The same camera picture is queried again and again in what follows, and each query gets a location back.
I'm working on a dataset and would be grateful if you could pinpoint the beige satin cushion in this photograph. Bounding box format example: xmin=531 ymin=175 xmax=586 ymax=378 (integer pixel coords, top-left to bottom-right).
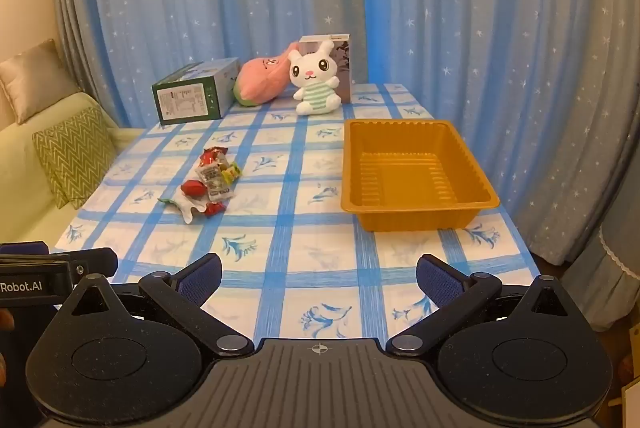
xmin=0 ymin=39 xmax=83 ymax=125

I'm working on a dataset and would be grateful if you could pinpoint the pale yellow sofa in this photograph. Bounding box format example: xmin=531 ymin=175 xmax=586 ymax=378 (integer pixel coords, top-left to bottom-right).
xmin=0 ymin=91 xmax=146 ymax=244

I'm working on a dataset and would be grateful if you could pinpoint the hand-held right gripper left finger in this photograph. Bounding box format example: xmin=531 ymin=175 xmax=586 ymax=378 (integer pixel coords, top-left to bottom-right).
xmin=55 ymin=253 xmax=255 ymax=357

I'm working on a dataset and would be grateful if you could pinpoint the pink plush toy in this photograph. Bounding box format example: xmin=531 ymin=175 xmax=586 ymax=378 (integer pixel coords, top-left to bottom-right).
xmin=233 ymin=41 xmax=301 ymax=106

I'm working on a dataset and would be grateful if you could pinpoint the red patterned candy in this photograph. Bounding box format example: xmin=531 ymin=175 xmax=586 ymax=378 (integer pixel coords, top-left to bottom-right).
xmin=201 ymin=147 xmax=229 ymax=167

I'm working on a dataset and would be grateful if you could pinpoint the white grey snack packet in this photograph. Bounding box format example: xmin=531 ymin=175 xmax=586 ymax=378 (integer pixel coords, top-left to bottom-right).
xmin=196 ymin=162 xmax=235 ymax=202

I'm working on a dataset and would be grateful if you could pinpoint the brown cardboard box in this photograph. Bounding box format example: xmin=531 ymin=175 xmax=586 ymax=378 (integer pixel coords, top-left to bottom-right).
xmin=298 ymin=33 xmax=353 ymax=104

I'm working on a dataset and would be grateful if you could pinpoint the person's left hand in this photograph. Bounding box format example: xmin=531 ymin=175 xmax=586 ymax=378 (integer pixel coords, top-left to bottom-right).
xmin=0 ymin=311 xmax=16 ymax=386

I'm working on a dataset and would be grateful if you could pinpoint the pale wooden cabinet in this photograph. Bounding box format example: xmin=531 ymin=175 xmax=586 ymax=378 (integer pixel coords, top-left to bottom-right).
xmin=620 ymin=375 xmax=640 ymax=428

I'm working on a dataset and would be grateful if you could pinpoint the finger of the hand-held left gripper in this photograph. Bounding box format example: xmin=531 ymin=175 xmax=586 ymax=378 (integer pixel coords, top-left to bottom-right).
xmin=50 ymin=248 xmax=119 ymax=284

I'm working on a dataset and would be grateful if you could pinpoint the green cardboard box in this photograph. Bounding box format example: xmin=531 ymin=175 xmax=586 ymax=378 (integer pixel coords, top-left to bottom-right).
xmin=151 ymin=57 xmax=241 ymax=125

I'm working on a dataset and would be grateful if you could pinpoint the blue checkered tablecloth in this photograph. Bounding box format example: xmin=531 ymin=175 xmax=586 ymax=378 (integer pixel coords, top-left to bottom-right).
xmin=52 ymin=82 xmax=540 ymax=344

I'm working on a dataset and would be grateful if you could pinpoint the orange plastic tray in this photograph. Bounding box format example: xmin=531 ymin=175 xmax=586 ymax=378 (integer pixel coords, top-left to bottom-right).
xmin=341 ymin=118 xmax=501 ymax=233

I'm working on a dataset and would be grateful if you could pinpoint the grey lace-trimmed cloth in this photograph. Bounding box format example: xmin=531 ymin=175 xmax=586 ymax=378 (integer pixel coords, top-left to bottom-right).
xmin=562 ymin=205 xmax=640 ymax=334

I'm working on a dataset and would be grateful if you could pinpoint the white rabbit plush toy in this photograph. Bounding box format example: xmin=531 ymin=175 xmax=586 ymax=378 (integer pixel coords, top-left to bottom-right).
xmin=288 ymin=39 xmax=342 ymax=115

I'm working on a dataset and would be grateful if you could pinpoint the green chevron cushion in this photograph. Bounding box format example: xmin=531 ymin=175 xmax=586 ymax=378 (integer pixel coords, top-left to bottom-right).
xmin=32 ymin=107 xmax=118 ymax=210

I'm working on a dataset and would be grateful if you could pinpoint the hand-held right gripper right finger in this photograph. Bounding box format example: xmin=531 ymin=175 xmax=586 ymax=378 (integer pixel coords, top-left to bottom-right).
xmin=386 ymin=253 xmax=591 ymax=357

